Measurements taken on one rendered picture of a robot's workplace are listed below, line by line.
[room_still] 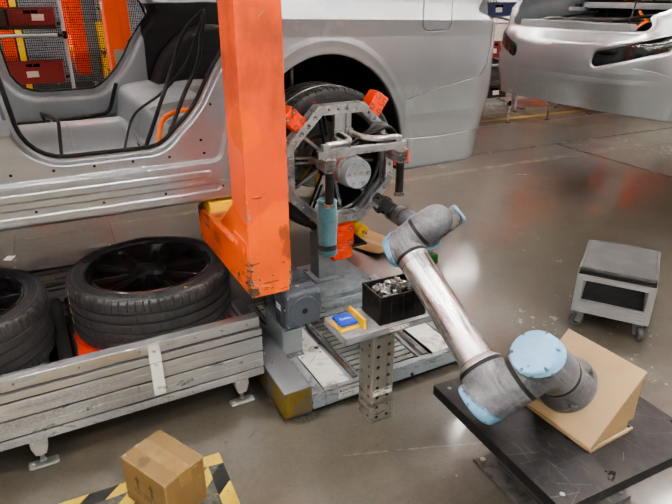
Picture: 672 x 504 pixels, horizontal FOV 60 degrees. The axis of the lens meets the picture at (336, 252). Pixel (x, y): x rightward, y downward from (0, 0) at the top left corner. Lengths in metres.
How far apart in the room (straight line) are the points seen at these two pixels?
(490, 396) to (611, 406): 0.37
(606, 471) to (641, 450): 0.16
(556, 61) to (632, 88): 0.59
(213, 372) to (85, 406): 0.47
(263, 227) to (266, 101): 0.44
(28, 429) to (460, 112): 2.34
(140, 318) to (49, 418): 0.45
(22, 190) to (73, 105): 1.77
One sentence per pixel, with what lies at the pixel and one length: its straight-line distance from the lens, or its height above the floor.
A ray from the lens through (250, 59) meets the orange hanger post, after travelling 1.94.
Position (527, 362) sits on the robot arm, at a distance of 1.81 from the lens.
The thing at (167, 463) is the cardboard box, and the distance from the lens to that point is 2.06.
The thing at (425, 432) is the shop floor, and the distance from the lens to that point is 2.39.
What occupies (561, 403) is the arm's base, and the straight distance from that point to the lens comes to 1.98.
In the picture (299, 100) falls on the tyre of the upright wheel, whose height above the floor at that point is 1.13.
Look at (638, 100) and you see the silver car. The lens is 4.56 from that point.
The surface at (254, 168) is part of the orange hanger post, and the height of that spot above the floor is 1.01.
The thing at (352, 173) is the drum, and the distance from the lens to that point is 2.48.
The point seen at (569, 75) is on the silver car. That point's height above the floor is 1.01.
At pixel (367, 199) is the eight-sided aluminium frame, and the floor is 0.67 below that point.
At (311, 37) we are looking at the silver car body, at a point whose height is 1.38.
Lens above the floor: 1.56
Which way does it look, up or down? 24 degrees down
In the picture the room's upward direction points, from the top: straight up
